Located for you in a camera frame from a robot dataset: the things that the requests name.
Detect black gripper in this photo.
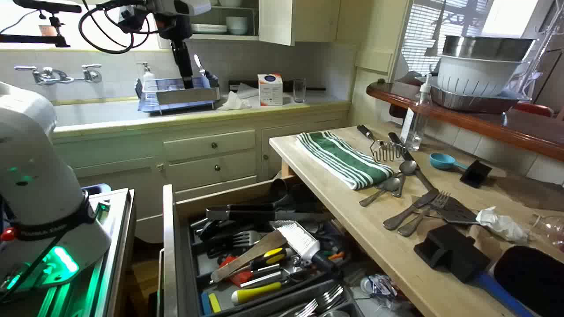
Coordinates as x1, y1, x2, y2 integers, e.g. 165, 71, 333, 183
153, 9, 197, 92

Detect open wooden drawer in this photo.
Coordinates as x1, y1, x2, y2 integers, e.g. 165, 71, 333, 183
156, 174, 424, 317

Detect small metal spoon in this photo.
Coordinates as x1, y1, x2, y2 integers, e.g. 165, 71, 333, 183
357, 174, 407, 208

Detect clear soap dispenser bottle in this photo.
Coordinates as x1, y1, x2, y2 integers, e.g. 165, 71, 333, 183
139, 62, 158, 111

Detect stack of white plates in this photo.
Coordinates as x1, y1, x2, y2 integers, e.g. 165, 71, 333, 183
190, 23, 229, 35

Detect white crumpled cloth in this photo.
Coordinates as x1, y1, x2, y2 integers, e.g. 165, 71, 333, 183
216, 86, 260, 113

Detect cream sink base cabinet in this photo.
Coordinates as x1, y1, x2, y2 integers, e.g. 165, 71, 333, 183
51, 104, 350, 245

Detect white orange carton box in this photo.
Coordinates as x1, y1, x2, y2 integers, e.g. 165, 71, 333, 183
255, 72, 285, 109

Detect white sink basin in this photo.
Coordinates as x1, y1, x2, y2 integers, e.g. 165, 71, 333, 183
51, 97, 149, 129

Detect cream cabinet door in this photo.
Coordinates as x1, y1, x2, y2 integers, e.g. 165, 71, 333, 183
257, 0, 296, 48

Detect clear drinking glass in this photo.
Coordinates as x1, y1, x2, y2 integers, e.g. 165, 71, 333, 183
290, 78, 308, 106

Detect long black utensil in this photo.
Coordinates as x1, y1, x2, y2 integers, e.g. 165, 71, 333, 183
204, 204, 333, 225

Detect metal fork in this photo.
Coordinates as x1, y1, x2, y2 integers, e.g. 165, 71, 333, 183
225, 229, 262, 248

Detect metal robot cart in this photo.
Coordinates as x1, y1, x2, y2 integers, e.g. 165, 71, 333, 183
0, 185, 137, 317

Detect green striped kitchen towel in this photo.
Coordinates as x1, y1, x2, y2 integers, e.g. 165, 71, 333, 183
296, 130, 396, 192

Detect yellow black screwdriver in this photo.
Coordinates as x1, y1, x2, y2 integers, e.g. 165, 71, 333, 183
252, 245, 289, 270

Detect wooden kitchen island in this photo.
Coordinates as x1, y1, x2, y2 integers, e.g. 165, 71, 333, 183
267, 122, 564, 317

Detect blue measuring scoop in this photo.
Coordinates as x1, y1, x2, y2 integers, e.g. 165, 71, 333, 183
428, 152, 468, 174

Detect grey metal table knife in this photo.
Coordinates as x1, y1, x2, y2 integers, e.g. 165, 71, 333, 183
396, 211, 435, 240

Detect dark metal baking tray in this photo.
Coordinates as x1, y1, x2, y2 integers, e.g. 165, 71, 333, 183
428, 86, 521, 116

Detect brown wooden bar shelf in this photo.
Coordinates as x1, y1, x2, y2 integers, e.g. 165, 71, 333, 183
364, 81, 564, 164

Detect clear plastic bag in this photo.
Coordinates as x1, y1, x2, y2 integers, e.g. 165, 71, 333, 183
357, 271, 407, 303

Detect steel cooking pot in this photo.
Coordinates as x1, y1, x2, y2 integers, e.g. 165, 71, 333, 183
440, 34, 535, 63

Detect small black plastic stand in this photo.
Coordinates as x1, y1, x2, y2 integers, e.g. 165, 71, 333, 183
458, 159, 493, 190

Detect black cloth pad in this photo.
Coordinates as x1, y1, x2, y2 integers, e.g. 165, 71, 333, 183
412, 224, 491, 284

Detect crumpled white plastic wrap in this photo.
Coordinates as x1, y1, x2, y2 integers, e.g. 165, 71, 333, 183
474, 204, 530, 245

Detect red lid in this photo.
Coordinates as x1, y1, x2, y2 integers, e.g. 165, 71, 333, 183
512, 100, 557, 120

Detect black rounded pad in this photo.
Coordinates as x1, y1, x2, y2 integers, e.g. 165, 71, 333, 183
491, 245, 564, 317

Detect chrome wall faucet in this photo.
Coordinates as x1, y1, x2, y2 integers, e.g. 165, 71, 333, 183
14, 62, 104, 86

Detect black camera stand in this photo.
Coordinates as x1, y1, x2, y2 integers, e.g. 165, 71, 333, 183
0, 0, 84, 49

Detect wooden handled scraper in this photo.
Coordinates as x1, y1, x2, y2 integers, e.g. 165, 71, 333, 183
209, 229, 287, 285

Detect red handled tool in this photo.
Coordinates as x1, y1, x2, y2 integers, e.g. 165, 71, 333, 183
220, 254, 257, 289

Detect yellow handled tool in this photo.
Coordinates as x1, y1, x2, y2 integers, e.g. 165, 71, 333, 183
229, 280, 285, 306

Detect black handled metal spoon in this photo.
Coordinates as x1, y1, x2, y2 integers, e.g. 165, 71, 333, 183
386, 130, 419, 178

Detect blue plastic handle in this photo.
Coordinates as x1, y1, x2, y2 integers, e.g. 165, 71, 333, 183
468, 270, 535, 317

